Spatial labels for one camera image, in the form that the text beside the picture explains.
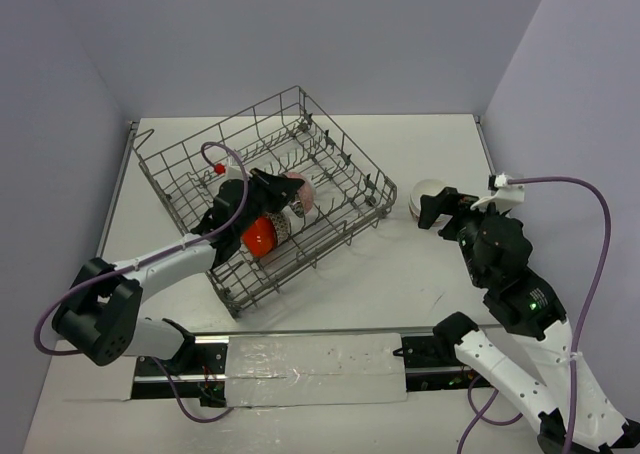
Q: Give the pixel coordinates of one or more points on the grey wire dish rack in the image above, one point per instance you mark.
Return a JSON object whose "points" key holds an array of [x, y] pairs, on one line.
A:
{"points": [[287, 133]]}

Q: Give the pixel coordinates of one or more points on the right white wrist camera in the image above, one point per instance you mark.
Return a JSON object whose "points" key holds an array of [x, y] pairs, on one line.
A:
{"points": [[504, 195]]}

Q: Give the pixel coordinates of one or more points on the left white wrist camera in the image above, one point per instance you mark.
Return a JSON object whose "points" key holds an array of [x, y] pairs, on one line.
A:
{"points": [[228, 170]]}

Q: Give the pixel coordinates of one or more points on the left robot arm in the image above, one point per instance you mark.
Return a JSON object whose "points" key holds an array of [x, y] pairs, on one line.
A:
{"points": [[101, 317]]}

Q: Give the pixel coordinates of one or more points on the brown patterned bowl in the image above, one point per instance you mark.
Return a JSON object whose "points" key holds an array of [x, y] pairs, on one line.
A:
{"points": [[282, 226]]}

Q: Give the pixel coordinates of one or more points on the black mounting rail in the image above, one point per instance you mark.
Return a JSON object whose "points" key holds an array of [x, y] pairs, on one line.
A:
{"points": [[203, 380]]}

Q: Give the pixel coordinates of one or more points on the leaf patterned bowl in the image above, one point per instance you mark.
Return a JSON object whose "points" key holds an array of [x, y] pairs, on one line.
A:
{"points": [[304, 200]]}

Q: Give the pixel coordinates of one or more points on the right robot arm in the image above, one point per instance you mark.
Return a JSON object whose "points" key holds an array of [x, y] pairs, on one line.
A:
{"points": [[563, 404]]}

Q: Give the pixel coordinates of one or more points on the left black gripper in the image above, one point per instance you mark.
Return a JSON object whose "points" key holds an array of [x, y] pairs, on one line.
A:
{"points": [[261, 194]]}

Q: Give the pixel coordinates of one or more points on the orange bowl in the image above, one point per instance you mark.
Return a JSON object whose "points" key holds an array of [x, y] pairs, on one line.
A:
{"points": [[260, 238]]}

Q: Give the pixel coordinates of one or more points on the clear tape sheet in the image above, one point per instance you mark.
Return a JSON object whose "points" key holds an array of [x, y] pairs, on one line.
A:
{"points": [[288, 371]]}

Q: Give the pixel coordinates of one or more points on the brown bottom bowl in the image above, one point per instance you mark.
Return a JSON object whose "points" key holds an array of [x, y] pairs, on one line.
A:
{"points": [[415, 213]]}

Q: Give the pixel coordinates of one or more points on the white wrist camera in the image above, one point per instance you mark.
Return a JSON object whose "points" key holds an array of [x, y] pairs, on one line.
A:
{"points": [[504, 195], [228, 170]]}

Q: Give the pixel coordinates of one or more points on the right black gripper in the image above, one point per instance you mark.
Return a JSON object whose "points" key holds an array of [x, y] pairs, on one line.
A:
{"points": [[446, 201]]}

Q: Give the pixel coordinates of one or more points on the white bowl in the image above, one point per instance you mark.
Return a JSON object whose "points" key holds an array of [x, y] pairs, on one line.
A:
{"points": [[429, 187]]}

